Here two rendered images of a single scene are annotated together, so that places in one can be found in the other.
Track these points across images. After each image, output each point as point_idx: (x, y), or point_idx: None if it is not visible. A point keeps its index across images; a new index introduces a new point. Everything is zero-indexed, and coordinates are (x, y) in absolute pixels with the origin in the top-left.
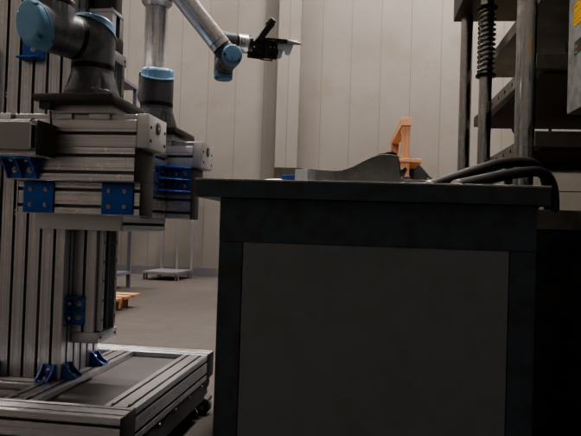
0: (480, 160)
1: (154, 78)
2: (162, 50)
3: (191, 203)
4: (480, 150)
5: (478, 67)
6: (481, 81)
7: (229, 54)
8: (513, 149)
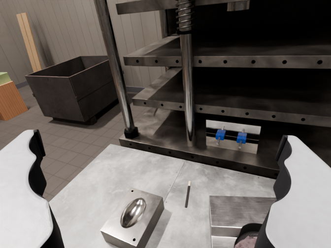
0: (192, 109)
1: None
2: None
3: None
4: (191, 102)
5: (183, 22)
6: (188, 39)
7: None
8: (284, 116)
